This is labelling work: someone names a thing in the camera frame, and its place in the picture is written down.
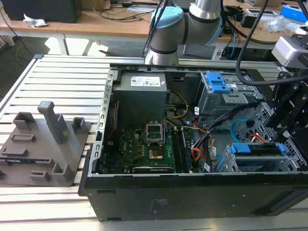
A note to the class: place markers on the grey perforated disk bay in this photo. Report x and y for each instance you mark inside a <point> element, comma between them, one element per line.
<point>228,163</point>

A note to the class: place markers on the grey power supply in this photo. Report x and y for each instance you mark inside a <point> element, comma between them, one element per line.
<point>139,101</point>

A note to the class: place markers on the blue cardboard box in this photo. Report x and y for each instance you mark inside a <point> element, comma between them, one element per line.
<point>292,12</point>

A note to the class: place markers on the black PC case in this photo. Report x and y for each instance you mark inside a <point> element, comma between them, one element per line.
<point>192,197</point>

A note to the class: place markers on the RAM stick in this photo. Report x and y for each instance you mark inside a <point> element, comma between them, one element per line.
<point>186,149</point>

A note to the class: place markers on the hard disk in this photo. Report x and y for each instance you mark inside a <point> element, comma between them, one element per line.
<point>240,148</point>

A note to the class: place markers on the green motherboard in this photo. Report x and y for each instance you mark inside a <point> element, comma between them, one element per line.
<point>134,149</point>

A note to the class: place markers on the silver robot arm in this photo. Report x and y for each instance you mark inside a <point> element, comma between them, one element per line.
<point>168,31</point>

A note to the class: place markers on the crumpled white paper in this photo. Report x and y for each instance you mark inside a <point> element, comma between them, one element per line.
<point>33,21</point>

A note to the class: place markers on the large black box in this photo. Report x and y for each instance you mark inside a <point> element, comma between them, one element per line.
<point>43,9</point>

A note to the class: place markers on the black RAM slot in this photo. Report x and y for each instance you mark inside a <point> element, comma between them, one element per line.
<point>176,149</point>

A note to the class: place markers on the blue plastic latch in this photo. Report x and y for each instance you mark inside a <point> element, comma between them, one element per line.
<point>217,83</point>

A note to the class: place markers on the brown cardboard box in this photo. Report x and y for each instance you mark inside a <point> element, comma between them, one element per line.
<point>96,4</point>

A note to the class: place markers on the grey parts rack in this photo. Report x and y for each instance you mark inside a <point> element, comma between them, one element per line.
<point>36,154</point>

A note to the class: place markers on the black graphics card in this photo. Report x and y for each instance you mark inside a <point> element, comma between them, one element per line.
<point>151,169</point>

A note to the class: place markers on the grey disk bay blue latch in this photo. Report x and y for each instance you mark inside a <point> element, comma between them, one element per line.
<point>216,103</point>

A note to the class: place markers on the clear plastic bag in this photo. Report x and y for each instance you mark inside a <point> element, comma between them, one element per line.
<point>279,24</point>

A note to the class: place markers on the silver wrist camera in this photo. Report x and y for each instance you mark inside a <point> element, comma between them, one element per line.
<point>286,51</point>

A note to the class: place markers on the small black device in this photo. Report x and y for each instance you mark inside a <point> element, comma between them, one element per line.
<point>247,21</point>

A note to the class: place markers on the wooden desk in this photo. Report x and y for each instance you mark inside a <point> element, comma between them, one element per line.
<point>96,27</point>

